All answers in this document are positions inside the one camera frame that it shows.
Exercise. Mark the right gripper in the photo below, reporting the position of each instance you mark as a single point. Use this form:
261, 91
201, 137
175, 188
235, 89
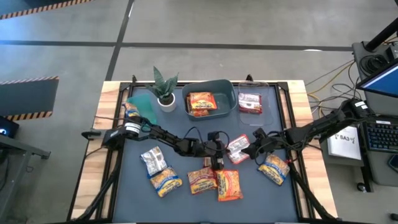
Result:
267, 145

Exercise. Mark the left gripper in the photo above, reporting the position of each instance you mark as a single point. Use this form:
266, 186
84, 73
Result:
214, 151

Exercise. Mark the red white packet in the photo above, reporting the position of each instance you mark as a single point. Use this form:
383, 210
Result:
236, 146

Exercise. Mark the red beef ramen pack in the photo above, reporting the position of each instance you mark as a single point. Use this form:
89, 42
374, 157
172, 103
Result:
201, 180
207, 162
249, 102

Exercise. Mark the orange chicken ramen pack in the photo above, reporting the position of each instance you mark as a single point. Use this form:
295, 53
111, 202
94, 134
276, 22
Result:
202, 101
229, 185
200, 113

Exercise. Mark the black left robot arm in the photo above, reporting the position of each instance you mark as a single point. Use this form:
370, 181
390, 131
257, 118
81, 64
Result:
164, 137

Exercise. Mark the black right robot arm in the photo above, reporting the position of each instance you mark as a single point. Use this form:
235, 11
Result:
317, 126

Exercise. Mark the clear plastic bin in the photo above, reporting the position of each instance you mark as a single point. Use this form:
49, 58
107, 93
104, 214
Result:
264, 118

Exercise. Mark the grey-blue plastic bin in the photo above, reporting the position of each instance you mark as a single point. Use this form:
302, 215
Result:
225, 102

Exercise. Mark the snake plant in white pot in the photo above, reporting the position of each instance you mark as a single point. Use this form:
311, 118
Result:
161, 87

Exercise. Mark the teal plastic bin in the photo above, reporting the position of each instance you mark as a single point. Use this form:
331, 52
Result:
144, 104

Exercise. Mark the white paper sign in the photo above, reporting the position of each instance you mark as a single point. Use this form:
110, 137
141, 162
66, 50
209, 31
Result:
343, 146

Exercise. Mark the black caster wheel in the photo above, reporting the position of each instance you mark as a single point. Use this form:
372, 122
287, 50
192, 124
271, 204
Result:
361, 186

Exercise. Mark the grey operator desk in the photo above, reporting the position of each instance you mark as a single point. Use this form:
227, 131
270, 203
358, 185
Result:
379, 171

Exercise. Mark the black backlit keyboard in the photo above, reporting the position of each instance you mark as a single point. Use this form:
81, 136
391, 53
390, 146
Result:
381, 135

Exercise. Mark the dark smartphone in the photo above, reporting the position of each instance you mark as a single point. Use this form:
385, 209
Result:
394, 163

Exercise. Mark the grey equipment cart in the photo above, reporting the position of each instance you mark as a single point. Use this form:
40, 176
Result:
357, 49

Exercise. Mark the computer monitor with blue screen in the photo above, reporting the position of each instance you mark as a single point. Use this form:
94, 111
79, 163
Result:
384, 82

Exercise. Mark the black monitor pole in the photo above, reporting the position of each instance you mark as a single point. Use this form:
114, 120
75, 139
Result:
381, 37

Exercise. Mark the grey metal side table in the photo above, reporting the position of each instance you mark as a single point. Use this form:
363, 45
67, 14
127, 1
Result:
21, 147

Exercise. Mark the black hazard-striped floor mat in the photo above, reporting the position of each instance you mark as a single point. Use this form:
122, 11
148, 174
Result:
28, 96

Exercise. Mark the black device with blue light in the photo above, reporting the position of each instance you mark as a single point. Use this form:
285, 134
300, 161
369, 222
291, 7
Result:
7, 127

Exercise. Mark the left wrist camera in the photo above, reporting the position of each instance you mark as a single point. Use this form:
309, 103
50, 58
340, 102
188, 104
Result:
214, 136

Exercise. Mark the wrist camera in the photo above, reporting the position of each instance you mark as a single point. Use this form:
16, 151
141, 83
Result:
214, 136
259, 133

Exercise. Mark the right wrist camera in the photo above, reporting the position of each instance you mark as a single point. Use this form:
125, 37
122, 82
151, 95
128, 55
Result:
259, 133

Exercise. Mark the black aluminium rig frame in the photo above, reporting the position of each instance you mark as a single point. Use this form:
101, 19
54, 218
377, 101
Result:
125, 86

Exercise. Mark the black frame clamp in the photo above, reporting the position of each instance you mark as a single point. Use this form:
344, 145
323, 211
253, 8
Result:
90, 134

